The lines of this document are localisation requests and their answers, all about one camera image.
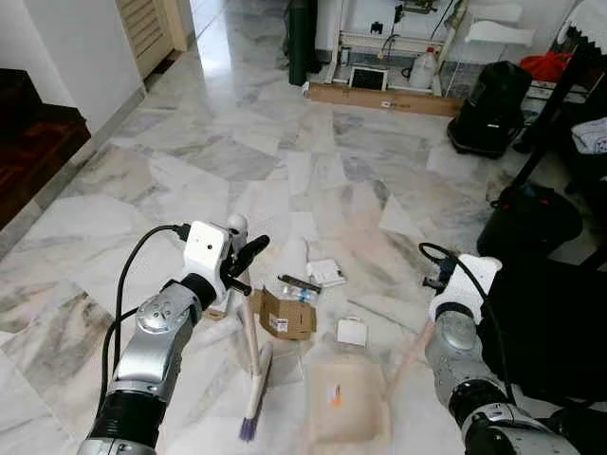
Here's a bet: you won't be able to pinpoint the white flat packet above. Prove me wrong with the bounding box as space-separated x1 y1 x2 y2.
307 258 349 289

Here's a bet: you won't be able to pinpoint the white wire rack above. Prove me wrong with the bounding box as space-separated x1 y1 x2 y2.
316 0 572 96

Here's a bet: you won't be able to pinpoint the white plastic jug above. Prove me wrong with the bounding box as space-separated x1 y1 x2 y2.
408 46 444 93

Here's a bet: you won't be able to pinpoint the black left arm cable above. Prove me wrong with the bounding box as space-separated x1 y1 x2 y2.
97 224 191 420

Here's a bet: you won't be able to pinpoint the light wooden door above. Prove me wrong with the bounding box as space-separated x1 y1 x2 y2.
115 0 189 80

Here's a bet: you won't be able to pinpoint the dark wooden stairs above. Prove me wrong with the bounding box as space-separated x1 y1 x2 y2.
0 66 92 231

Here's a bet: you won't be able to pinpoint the wooden handled broom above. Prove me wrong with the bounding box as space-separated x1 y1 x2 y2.
226 213 276 444

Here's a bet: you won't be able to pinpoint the long flat cardboard box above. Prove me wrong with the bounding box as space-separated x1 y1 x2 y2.
304 82 464 118

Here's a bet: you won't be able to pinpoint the red bag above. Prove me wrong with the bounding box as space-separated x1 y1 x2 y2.
519 51 574 84

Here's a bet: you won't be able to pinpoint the small framed tablet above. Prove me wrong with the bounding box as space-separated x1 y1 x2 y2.
348 65 389 93

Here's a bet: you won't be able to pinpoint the small cardboard scrap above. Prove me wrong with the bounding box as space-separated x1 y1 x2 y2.
203 289 259 320

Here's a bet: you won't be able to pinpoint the beige dustpan with wooden handle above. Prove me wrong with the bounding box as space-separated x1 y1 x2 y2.
303 318 439 445

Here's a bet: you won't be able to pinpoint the white lace cloth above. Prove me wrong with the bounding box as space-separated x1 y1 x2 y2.
567 0 607 50

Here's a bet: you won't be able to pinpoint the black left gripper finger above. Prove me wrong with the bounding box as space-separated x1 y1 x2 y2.
236 234 271 277

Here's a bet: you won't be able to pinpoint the white square card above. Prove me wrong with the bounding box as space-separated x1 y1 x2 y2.
336 317 370 347

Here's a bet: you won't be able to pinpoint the round black bag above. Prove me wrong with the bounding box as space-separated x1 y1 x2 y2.
476 180 585 259

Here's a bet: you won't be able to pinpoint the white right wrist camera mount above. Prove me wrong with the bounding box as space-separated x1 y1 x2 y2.
432 254 503 323

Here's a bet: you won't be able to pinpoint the white embroidered tablecloth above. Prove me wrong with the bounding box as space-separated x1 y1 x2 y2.
571 117 607 155

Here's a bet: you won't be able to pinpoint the black table frame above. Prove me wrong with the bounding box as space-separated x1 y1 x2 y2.
517 38 607 219

